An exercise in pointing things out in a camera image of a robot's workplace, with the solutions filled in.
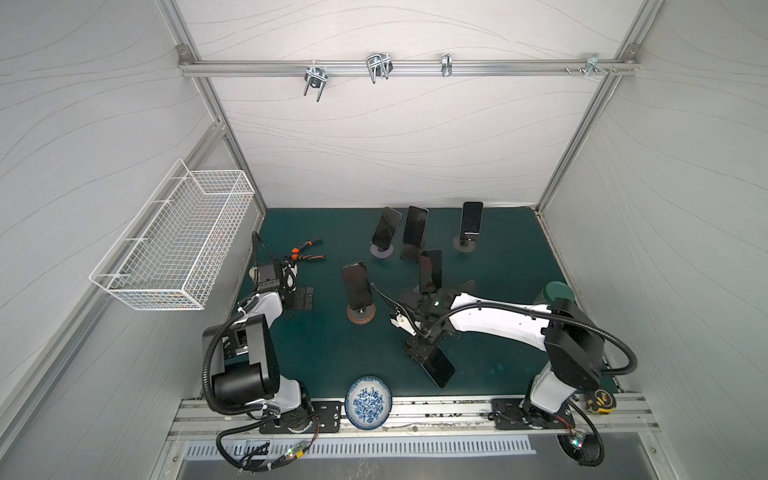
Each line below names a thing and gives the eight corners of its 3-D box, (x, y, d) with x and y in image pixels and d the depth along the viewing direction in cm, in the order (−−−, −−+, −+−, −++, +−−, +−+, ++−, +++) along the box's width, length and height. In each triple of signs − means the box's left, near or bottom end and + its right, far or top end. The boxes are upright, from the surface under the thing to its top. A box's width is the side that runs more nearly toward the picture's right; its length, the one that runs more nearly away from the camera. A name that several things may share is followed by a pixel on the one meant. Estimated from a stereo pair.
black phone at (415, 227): (403, 248, 110) (405, 218, 97) (406, 236, 114) (408, 205, 101) (421, 251, 109) (426, 221, 96) (424, 239, 113) (428, 208, 100)
